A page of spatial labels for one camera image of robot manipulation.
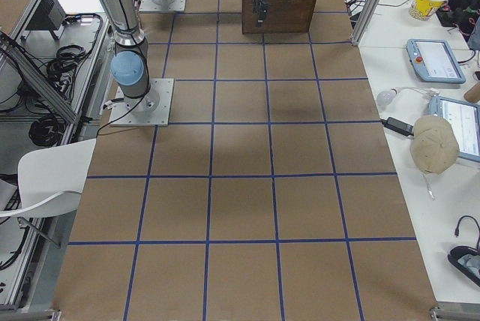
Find grey control box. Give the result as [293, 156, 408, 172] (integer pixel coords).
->
[25, 0, 67, 40]

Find cardboard tube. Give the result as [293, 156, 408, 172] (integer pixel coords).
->
[463, 82, 480, 104]

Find lower blue teach pendant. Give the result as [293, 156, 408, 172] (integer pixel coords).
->
[428, 96, 479, 163]

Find white light bulb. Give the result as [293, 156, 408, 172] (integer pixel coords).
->
[376, 88, 399, 108]

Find beige baseball cap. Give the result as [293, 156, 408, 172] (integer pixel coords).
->
[410, 115, 460, 174]

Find yellow popcorn paper cup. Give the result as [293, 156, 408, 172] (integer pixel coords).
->
[409, 0, 448, 21]

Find black tray with cloth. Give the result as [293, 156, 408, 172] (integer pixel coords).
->
[447, 246, 479, 286]

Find blue teach pendant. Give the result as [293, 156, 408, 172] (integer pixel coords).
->
[428, 96, 479, 163]
[406, 39, 467, 84]

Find black power adapter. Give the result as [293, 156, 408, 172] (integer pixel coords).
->
[381, 117, 414, 137]

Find coiled black cables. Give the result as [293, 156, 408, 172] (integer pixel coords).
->
[46, 45, 93, 88]

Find upper blue teach pendant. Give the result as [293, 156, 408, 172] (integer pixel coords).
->
[406, 39, 467, 84]

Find dark wooden drawer box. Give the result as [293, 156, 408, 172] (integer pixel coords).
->
[241, 0, 317, 35]

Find white plastic chair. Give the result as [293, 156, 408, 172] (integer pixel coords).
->
[1, 138, 97, 249]

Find black usb cable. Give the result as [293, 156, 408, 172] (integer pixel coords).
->
[454, 215, 480, 249]

